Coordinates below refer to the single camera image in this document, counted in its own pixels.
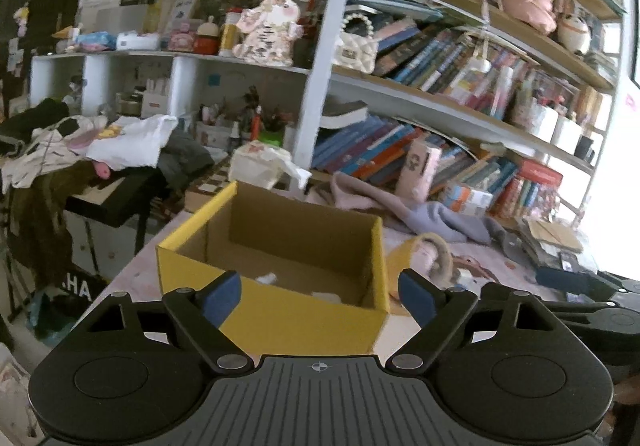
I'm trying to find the teal bag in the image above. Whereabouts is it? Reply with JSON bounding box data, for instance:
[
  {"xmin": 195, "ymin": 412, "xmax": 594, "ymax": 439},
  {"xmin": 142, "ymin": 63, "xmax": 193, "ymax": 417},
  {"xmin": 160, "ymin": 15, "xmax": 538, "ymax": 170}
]
[{"xmin": 27, "ymin": 293, "xmax": 76, "ymax": 344}]

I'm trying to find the checkered board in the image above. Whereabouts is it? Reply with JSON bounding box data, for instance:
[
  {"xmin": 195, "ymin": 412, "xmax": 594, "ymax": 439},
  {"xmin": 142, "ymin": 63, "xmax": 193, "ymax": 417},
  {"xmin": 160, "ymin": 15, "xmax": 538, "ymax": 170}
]
[{"xmin": 192, "ymin": 161, "xmax": 236, "ymax": 199}]

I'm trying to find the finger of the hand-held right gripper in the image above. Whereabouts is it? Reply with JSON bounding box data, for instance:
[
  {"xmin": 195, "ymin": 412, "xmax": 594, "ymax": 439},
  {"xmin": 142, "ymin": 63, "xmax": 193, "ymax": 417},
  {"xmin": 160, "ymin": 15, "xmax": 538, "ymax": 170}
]
[
  {"xmin": 535, "ymin": 267, "xmax": 640, "ymax": 299},
  {"xmin": 545, "ymin": 298, "xmax": 640, "ymax": 327}
]

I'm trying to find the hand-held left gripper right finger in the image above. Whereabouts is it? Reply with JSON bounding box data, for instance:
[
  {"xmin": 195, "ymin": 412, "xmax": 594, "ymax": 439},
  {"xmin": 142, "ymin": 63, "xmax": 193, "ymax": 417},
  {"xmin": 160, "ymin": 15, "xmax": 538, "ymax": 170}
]
[{"xmin": 390, "ymin": 268, "xmax": 556, "ymax": 372}]

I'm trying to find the person's right forearm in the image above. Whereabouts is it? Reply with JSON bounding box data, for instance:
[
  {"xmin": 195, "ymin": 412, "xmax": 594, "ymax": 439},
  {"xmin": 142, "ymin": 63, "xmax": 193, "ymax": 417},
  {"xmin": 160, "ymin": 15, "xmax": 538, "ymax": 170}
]
[{"xmin": 612, "ymin": 373, "xmax": 640, "ymax": 446}]

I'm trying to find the cream cat figure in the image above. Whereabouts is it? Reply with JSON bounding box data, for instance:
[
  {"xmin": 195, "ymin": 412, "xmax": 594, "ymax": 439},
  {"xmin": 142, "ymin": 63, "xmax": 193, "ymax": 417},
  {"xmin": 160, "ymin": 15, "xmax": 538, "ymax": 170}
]
[{"xmin": 235, "ymin": 0, "xmax": 305, "ymax": 68}]

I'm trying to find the black lettered bag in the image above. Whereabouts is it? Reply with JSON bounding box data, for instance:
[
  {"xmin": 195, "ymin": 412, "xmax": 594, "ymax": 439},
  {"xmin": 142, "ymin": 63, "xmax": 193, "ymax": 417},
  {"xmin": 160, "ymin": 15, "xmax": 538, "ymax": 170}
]
[{"xmin": 50, "ymin": 271, "xmax": 108, "ymax": 304}]

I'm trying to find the white quilted handbag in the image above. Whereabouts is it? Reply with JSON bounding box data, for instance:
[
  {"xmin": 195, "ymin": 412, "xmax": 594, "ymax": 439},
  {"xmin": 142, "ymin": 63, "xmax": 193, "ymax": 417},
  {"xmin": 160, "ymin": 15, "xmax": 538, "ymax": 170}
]
[{"xmin": 332, "ymin": 13, "xmax": 378, "ymax": 74}]

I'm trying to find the blue wipes pack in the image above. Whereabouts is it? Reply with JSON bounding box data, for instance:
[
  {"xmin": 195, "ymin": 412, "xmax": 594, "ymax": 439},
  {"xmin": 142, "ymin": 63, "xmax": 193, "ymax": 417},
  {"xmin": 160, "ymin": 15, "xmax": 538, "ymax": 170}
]
[{"xmin": 72, "ymin": 32, "xmax": 117, "ymax": 52}]

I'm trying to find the dark grey cloth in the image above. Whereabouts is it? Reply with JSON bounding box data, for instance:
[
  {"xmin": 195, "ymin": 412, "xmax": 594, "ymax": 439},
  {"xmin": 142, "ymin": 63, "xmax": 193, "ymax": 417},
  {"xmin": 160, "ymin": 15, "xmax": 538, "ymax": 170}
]
[{"xmin": 159, "ymin": 130, "xmax": 216, "ymax": 189}]

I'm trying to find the white pen organizer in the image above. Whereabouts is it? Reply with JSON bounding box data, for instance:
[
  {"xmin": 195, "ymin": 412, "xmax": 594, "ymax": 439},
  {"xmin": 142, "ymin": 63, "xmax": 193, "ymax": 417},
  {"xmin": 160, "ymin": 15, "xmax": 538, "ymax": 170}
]
[{"xmin": 195, "ymin": 121, "xmax": 231, "ymax": 147}]

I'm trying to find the yellow bottle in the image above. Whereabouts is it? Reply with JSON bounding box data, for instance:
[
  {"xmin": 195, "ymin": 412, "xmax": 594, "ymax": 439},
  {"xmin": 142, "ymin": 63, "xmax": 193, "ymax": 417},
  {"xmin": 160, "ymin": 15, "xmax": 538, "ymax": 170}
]
[{"xmin": 220, "ymin": 12, "xmax": 241, "ymax": 58}]

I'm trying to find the white oval case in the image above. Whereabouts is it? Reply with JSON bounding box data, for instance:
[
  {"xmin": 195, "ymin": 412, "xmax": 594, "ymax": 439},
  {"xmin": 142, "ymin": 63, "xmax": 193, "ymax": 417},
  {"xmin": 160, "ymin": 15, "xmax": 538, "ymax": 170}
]
[{"xmin": 116, "ymin": 31, "xmax": 161, "ymax": 51}]

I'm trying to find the yellow tape roll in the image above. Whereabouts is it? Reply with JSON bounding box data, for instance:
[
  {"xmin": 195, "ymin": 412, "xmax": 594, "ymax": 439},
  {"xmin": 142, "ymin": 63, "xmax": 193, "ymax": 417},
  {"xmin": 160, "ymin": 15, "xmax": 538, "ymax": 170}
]
[{"xmin": 387, "ymin": 232, "xmax": 456, "ymax": 302}]

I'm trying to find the white bookshelf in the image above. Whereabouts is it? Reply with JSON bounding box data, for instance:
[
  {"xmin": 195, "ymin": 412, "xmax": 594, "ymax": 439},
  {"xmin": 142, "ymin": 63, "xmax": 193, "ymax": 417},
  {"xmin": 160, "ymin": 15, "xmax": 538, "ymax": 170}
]
[{"xmin": 30, "ymin": 0, "xmax": 631, "ymax": 237}]

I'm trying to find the yellow cardboard box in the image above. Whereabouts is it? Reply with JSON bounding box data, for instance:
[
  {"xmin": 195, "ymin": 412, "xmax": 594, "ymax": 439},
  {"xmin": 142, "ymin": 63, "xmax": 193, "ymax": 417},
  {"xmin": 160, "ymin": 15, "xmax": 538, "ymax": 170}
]
[{"xmin": 156, "ymin": 180, "xmax": 391, "ymax": 357}]

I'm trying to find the white storage bin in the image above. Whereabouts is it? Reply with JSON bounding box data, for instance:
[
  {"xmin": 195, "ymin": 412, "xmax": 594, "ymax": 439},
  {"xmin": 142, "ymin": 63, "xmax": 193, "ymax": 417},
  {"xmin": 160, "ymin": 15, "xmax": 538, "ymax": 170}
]
[
  {"xmin": 520, "ymin": 101, "xmax": 560, "ymax": 143},
  {"xmin": 552, "ymin": 116, "xmax": 583, "ymax": 154}
]

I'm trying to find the red mushroom jar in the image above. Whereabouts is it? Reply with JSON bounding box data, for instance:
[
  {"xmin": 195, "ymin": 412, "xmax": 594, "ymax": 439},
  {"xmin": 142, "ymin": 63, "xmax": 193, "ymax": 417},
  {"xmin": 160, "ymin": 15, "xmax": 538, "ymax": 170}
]
[{"xmin": 192, "ymin": 16, "xmax": 221, "ymax": 56}]

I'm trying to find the orange and white box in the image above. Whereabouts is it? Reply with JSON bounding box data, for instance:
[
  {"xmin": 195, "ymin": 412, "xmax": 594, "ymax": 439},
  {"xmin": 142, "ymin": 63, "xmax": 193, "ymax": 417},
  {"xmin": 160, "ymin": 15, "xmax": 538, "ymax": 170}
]
[{"xmin": 442, "ymin": 181, "xmax": 493, "ymax": 217}]

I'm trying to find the white round figurine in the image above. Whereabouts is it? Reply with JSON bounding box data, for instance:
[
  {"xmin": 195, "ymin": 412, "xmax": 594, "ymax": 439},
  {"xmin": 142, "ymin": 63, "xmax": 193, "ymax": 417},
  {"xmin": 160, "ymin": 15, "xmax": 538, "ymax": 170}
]
[{"xmin": 557, "ymin": 13, "xmax": 592, "ymax": 54}]

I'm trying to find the black garment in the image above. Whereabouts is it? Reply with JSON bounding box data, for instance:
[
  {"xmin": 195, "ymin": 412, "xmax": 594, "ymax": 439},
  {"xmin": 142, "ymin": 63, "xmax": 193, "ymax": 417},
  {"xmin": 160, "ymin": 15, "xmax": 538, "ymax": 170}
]
[{"xmin": 0, "ymin": 98, "xmax": 71, "ymax": 147}]

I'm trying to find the row of colourful books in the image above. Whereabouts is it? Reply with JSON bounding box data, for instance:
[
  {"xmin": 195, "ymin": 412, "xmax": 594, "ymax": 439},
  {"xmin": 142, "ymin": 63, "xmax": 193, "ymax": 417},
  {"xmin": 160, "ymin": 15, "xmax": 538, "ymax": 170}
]
[{"xmin": 372, "ymin": 18, "xmax": 606, "ymax": 122}]

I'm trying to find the pink carton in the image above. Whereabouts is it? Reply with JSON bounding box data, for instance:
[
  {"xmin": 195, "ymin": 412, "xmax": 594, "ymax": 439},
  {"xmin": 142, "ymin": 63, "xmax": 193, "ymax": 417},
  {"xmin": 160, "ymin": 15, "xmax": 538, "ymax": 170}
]
[{"xmin": 395, "ymin": 140, "xmax": 442, "ymax": 203}]

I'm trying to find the pink plush head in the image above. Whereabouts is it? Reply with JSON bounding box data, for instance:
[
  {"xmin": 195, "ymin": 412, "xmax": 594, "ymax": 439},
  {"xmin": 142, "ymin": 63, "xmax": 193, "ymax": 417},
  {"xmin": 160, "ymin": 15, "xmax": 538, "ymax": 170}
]
[{"xmin": 501, "ymin": 0, "xmax": 557, "ymax": 34}]

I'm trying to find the olive hanging cloth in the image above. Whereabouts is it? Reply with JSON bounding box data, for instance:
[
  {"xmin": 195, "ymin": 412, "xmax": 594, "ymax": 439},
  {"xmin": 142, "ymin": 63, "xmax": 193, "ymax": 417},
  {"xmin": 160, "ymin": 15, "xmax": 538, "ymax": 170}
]
[{"xmin": 10, "ymin": 161, "xmax": 101, "ymax": 287}]

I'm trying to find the green pen holder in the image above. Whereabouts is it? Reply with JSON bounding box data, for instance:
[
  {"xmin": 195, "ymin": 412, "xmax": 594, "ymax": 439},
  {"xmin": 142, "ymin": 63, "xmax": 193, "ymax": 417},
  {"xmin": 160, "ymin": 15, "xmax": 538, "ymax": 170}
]
[{"xmin": 257, "ymin": 118, "xmax": 286, "ymax": 147}]

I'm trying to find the pink cloth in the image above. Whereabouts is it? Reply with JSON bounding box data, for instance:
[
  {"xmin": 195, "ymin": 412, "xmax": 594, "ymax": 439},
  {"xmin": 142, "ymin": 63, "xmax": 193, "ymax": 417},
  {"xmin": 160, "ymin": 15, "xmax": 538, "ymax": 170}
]
[{"xmin": 330, "ymin": 172, "xmax": 431, "ymax": 227}]

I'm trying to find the black digital piano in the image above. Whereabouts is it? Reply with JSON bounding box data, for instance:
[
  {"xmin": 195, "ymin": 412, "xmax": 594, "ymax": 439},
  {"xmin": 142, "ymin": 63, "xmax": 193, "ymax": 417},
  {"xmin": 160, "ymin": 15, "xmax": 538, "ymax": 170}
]
[{"xmin": 62, "ymin": 173, "xmax": 166, "ymax": 227}]

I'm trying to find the row of leaning books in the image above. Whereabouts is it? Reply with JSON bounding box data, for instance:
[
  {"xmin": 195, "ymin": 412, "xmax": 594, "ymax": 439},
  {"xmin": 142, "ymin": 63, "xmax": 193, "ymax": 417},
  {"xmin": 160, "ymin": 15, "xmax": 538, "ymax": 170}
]
[{"xmin": 312, "ymin": 116, "xmax": 521, "ymax": 207}]

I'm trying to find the white box red label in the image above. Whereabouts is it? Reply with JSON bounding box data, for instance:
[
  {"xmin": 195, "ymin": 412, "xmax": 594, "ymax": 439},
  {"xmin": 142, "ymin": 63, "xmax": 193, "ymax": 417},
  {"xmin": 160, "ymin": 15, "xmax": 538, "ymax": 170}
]
[{"xmin": 141, "ymin": 93, "xmax": 173, "ymax": 119}]

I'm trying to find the lavender cloth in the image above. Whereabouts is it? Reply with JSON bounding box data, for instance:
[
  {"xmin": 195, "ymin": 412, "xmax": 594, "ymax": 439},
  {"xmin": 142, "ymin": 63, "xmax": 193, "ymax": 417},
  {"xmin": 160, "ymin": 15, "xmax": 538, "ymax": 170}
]
[{"xmin": 400, "ymin": 201, "xmax": 506, "ymax": 244}]

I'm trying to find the white plastic bag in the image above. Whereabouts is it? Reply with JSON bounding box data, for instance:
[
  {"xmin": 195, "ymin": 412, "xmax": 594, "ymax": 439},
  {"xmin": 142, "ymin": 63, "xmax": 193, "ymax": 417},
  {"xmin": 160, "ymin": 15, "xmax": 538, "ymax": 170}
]
[{"xmin": 227, "ymin": 141, "xmax": 313, "ymax": 192}]

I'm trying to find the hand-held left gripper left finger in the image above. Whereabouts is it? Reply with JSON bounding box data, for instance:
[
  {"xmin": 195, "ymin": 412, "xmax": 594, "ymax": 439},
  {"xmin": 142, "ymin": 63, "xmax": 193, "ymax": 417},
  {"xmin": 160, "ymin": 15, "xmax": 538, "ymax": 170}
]
[{"xmin": 85, "ymin": 271, "xmax": 249, "ymax": 373}]

